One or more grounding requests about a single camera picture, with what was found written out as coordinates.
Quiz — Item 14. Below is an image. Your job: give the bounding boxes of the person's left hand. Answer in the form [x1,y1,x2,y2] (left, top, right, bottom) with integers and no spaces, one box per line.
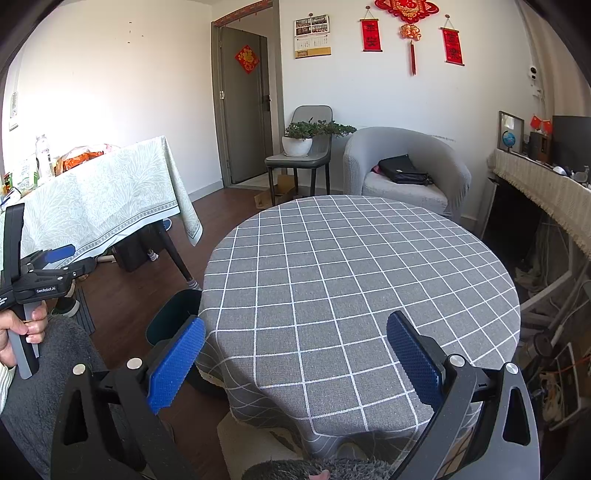
[0,302,49,370]

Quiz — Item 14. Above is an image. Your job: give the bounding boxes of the tangled cables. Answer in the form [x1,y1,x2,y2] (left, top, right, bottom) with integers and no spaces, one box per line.
[515,263,591,432]

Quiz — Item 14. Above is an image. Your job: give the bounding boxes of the round table with checked tablecloth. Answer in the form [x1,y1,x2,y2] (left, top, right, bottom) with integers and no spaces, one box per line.
[196,195,522,462]

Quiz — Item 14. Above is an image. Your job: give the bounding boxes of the dark wooden box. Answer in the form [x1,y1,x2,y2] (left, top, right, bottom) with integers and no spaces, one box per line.
[529,131,552,162]

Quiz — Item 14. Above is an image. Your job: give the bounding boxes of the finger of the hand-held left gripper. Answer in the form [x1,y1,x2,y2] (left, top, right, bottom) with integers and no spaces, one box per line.
[25,244,77,273]
[32,257,96,284]

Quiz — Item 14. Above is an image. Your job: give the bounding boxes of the red knot wall ornament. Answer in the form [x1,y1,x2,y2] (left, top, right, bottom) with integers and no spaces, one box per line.
[374,0,439,76]

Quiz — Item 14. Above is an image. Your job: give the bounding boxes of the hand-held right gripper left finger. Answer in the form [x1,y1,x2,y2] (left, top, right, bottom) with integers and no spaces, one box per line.
[50,315,207,480]

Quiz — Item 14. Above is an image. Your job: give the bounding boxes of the black bag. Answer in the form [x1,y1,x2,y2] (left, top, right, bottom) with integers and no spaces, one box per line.
[378,154,435,186]

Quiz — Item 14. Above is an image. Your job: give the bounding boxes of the red hanging scroll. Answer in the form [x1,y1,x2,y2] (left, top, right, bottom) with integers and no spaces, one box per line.
[360,7,384,53]
[440,15,464,65]

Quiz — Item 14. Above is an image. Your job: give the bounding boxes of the grey dining chair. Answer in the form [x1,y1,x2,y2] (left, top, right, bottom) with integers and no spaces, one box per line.
[264,105,334,206]

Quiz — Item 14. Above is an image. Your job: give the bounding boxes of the framed picture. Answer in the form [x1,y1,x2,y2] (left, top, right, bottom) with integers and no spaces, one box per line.
[498,110,526,153]

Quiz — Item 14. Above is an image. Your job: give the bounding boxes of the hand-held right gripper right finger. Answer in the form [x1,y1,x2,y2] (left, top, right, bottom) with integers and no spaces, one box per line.
[385,311,541,480]

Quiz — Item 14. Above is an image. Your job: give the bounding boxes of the dark shoe with white sole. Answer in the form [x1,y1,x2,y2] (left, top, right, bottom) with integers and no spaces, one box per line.
[51,298,81,318]

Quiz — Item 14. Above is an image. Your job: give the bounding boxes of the grey door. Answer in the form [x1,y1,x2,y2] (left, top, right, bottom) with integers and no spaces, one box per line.
[212,25,278,188]

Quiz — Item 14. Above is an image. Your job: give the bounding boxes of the grey armchair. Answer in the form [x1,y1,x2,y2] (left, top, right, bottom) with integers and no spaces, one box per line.
[342,127,472,222]

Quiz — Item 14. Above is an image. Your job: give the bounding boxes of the dark storage box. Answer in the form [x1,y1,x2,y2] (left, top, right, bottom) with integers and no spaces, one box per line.
[113,231,160,273]

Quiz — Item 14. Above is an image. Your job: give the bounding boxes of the black monitor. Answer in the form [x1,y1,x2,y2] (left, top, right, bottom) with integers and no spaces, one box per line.
[551,115,591,174]

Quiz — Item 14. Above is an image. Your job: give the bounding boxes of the red diamond door decoration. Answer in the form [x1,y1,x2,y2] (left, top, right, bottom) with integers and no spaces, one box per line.
[235,45,259,75]

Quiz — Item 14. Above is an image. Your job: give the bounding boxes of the wall calendar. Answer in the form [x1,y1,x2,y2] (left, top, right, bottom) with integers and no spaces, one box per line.
[294,15,333,59]

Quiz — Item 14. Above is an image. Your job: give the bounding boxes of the flat cardboard box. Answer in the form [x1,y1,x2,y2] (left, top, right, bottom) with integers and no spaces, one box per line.
[254,174,296,210]

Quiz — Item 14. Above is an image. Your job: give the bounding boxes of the clear plastic bottle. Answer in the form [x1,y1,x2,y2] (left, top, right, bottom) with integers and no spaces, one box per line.
[34,134,54,178]

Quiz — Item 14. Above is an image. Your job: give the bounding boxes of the person's left forearm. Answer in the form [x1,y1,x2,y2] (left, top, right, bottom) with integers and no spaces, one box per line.
[0,364,18,411]

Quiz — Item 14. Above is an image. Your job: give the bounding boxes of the black ribbed floor mat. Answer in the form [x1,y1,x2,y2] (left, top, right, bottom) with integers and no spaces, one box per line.
[74,298,96,337]

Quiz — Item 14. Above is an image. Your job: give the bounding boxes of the person's grey fuzzy clothing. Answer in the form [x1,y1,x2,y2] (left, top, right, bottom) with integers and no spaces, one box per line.
[0,314,393,480]

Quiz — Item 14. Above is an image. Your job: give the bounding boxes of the potted plant in white pot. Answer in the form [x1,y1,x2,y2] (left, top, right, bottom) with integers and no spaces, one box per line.
[281,117,357,158]

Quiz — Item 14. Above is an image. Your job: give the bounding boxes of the table with white patterned cloth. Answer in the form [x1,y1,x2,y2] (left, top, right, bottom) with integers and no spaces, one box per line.
[0,135,204,296]

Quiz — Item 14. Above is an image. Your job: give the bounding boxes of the orange snack packet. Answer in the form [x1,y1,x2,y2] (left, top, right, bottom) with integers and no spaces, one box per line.
[54,144,122,177]

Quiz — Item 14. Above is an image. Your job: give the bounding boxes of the black trash bin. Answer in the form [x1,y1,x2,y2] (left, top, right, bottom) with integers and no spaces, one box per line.
[145,288,204,352]

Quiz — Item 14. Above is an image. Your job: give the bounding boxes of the long desk with beige cloth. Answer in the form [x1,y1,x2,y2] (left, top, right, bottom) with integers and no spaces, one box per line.
[488,148,591,324]

